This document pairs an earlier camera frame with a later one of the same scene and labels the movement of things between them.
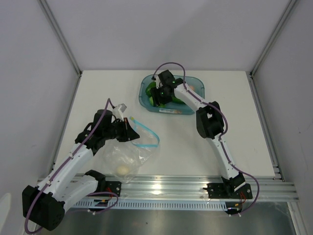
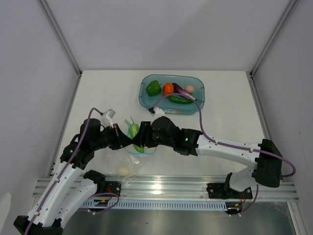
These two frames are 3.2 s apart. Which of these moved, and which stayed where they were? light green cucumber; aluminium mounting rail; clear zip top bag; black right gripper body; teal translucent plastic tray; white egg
Moved: light green cucumber; black right gripper body
Stayed: clear zip top bag; aluminium mounting rail; teal translucent plastic tray; white egg
